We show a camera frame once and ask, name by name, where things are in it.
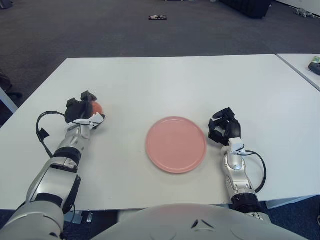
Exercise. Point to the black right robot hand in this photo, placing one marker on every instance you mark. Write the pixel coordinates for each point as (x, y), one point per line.
(233, 127)

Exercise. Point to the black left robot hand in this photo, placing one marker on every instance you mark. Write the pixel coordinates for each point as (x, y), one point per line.
(75, 112)

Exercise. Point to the red yellow apple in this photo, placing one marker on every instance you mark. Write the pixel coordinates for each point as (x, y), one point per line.
(97, 108)

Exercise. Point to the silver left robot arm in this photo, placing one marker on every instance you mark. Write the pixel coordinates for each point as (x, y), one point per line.
(55, 180)

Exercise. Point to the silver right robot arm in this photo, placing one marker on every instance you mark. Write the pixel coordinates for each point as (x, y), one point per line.
(235, 163)

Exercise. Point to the pink round plate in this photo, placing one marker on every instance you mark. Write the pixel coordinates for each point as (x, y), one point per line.
(176, 145)

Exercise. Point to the black office chair base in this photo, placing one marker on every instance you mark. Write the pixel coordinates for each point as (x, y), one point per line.
(7, 82)

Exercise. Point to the green packet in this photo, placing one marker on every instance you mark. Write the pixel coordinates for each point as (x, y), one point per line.
(316, 59)

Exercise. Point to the grey robot torso shell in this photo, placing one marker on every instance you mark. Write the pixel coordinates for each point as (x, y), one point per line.
(175, 222)

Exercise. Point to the black cabinet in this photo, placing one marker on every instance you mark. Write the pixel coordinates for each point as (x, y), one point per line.
(247, 7)

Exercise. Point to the dark flat object on floor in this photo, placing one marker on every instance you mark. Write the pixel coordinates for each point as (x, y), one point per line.
(158, 17)

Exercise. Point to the grey toy figure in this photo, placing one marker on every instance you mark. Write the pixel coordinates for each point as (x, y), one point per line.
(302, 12)

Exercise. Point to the grey game controller with frame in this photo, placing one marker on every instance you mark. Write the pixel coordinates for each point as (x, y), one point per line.
(315, 68)

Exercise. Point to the metal table bracket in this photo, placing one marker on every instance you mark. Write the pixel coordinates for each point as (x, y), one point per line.
(82, 217)

